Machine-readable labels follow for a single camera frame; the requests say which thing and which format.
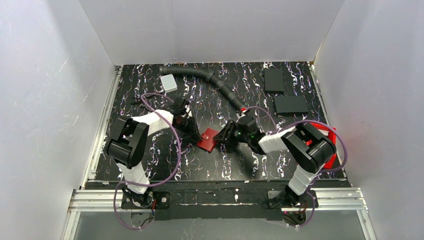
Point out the black flat pad lower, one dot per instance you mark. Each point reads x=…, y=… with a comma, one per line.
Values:
x=290, y=104

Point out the red plastic tray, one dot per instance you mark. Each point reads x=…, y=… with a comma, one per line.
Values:
x=320, y=149

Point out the black flat pad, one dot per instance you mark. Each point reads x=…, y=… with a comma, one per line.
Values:
x=290, y=104
x=273, y=81

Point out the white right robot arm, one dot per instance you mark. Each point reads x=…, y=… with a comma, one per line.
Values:
x=293, y=140

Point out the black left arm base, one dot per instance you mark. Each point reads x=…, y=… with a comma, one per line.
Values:
x=157, y=200

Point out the black pliers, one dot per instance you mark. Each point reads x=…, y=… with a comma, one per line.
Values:
x=139, y=101

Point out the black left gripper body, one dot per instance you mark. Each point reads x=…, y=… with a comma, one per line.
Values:
x=187, y=124

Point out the red card holder wallet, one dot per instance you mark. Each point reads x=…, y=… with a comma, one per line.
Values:
x=207, y=142

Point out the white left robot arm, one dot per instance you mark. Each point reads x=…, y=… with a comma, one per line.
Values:
x=128, y=139

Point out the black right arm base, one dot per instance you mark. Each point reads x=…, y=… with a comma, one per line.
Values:
x=300, y=207

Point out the black flat pad upper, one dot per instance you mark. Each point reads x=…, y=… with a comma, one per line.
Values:
x=273, y=81

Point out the small grey box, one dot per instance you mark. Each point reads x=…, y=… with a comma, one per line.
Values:
x=168, y=83

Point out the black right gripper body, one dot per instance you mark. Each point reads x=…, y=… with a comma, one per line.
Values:
x=227, y=134

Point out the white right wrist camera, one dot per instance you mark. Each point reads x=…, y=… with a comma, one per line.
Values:
x=242, y=114

